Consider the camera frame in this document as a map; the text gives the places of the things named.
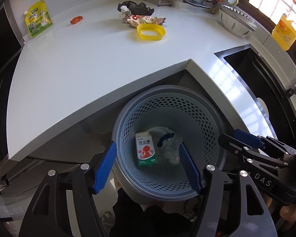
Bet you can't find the yellow green seasoning pouch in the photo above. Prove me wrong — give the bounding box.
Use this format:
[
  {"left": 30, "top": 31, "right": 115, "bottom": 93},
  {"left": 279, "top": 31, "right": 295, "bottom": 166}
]
[{"left": 24, "top": 0, "right": 53, "bottom": 38}]

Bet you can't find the yellow oil bottle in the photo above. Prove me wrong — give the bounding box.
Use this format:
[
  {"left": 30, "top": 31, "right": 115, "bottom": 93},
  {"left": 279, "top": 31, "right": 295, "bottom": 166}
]
[{"left": 272, "top": 13, "right": 296, "bottom": 51}]

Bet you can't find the red white snack bag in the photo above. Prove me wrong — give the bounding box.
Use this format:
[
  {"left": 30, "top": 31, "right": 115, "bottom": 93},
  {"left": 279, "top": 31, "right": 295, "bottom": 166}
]
[{"left": 123, "top": 15, "right": 166, "bottom": 28}]

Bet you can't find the green white carton box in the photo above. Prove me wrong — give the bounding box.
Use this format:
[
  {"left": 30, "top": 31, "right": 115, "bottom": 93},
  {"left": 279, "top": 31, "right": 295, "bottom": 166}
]
[{"left": 135, "top": 132, "right": 157, "bottom": 167}]

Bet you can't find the clear plastic bag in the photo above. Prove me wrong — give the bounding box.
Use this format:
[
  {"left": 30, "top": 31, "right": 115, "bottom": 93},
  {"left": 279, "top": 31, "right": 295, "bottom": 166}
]
[{"left": 149, "top": 127, "right": 182, "bottom": 167}]

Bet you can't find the dark grey cloth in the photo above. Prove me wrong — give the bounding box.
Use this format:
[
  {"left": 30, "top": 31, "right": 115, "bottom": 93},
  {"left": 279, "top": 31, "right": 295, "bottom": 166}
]
[{"left": 117, "top": 1, "right": 155, "bottom": 16}]

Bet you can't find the striped ceramic bowl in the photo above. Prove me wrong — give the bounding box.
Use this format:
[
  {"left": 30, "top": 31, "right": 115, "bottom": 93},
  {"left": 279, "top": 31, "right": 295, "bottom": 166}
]
[{"left": 220, "top": 5, "right": 257, "bottom": 31}]

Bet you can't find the black kitchen sink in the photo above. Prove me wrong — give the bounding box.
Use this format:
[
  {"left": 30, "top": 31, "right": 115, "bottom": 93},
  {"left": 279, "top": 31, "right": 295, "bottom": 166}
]
[{"left": 215, "top": 44, "right": 296, "bottom": 147}]

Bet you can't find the white leaf pattern bowl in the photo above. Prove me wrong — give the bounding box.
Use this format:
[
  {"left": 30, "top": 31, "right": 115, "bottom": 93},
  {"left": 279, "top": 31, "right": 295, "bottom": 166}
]
[{"left": 219, "top": 7, "right": 257, "bottom": 37}]

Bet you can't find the yellow plastic lid ring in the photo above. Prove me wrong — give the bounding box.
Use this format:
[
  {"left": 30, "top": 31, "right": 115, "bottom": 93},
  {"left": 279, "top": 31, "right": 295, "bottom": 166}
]
[{"left": 136, "top": 23, "right": 166, "bottom": 42}]

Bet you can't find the orange red wrapper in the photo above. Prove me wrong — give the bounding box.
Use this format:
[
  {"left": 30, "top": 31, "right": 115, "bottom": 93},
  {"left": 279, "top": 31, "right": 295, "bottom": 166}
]
[{"left": 70, "top": 16, "right": 83, "bottom": 25}]

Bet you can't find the crumpled white paper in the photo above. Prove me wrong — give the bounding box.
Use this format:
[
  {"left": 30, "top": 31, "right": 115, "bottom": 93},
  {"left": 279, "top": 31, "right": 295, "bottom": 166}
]
[{"left": 119, "top": 5, "right": 132, "bottom": 21}]

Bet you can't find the grey perforated trash basket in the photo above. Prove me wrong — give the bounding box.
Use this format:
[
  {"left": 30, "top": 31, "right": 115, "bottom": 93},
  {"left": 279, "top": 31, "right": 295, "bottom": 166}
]
[{"left": 112, "top": 85, "right": 226, "bottom": 204}]

